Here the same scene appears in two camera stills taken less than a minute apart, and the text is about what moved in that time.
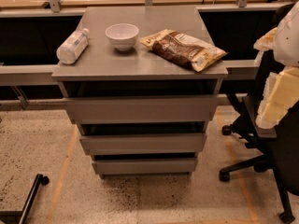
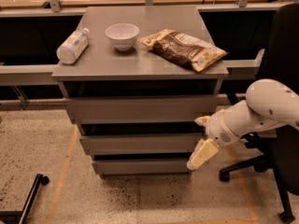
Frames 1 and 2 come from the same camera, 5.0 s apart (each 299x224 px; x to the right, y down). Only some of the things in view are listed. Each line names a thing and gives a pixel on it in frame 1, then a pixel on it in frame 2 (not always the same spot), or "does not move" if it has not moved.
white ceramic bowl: [123, 35] does not move
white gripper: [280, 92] -> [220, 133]
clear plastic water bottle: [73, 46] does not move
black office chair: [276, 147] does not move
